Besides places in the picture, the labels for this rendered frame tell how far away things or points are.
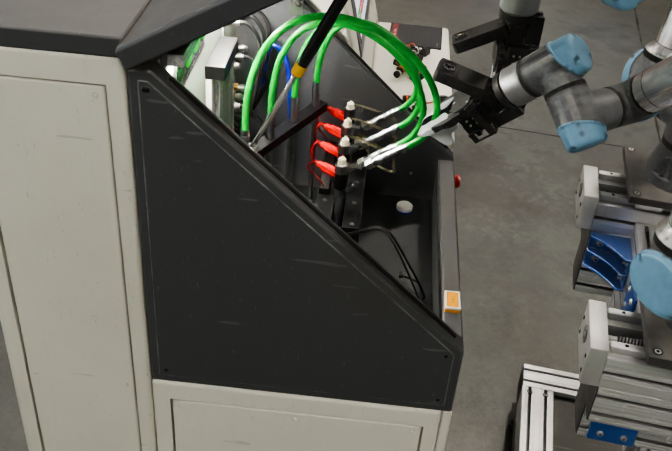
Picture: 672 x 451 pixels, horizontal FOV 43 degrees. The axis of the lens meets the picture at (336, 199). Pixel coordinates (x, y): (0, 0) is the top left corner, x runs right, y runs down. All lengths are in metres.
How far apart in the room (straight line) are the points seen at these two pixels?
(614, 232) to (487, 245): 1.45
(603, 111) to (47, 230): 0.97
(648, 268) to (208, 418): 0.89
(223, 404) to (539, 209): 2.26
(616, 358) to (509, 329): 1.49
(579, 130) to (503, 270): 1.88
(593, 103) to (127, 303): 0.89
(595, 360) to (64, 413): 1.04
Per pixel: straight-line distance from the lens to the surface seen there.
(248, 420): 1.74
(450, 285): 1.70
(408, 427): 1.72
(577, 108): 1.50
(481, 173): 3.87
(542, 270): 3.37
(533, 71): 1.53
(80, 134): 1.40
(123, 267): 1.54
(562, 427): 2.52
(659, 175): 1.99
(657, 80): 1.52
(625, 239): 2.04
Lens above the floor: 2.03
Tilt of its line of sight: 35 degrees down
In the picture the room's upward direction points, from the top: 5 degrees clockwise
